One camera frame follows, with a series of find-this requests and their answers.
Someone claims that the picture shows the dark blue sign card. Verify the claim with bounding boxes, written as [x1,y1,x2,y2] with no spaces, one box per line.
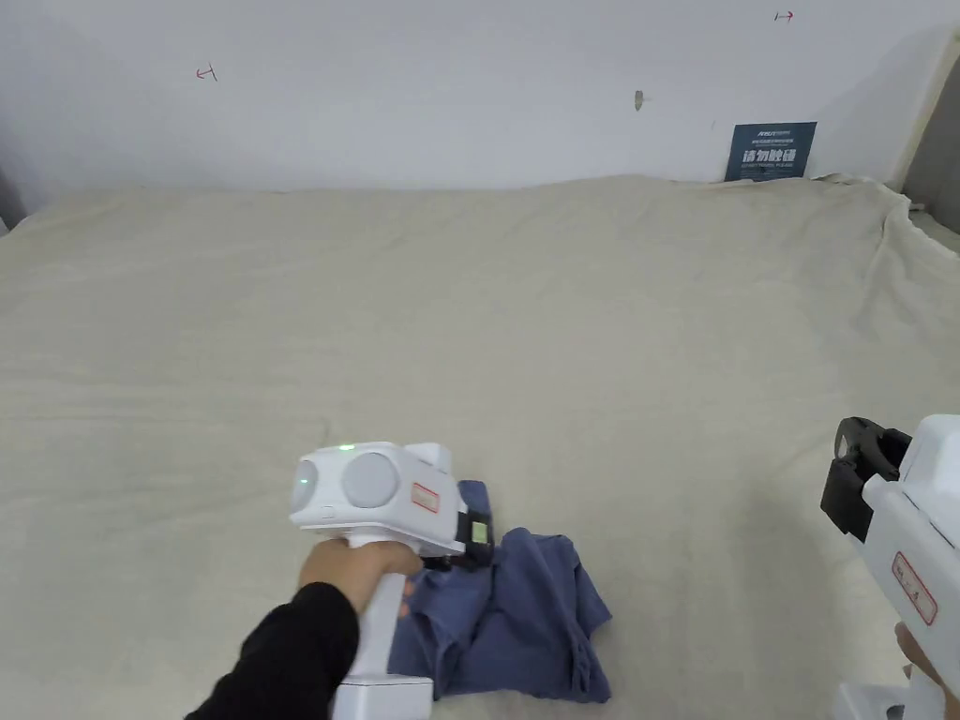
[725,120,818,184]

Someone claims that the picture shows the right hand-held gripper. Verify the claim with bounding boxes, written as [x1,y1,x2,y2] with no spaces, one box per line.
[820,414,960,720]

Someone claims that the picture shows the person's left forearm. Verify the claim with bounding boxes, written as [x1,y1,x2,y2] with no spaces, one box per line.
[183,580,361,720]

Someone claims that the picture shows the person's left hand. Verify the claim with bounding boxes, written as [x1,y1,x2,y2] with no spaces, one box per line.
[298,538,423,620]

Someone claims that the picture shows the dark blue shirt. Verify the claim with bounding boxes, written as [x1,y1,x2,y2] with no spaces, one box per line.
[385,479,615,705]

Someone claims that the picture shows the bed with beige sheet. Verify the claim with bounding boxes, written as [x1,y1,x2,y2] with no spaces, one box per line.
[0,173,960,720]

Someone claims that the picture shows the person's right hand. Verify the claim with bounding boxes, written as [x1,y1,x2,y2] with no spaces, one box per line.
[895,622,933,680]

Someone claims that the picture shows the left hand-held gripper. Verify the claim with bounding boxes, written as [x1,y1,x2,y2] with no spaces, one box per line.
[291,442,498,720]

